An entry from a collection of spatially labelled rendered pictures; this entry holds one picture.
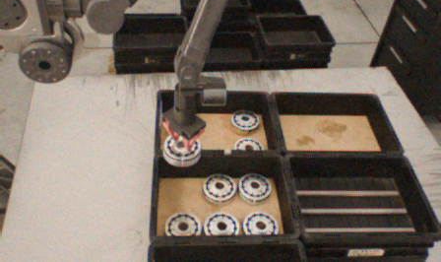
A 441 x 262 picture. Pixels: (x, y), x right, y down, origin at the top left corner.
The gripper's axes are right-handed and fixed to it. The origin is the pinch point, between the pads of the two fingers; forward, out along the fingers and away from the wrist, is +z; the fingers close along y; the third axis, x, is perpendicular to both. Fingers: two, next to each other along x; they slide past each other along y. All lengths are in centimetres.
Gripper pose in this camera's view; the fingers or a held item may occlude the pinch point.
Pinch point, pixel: (182, 142)
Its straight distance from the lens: 127.1
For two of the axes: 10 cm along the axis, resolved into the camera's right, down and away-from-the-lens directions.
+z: -1.1, 7.3, 6.8
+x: -6.6, 4.6, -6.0
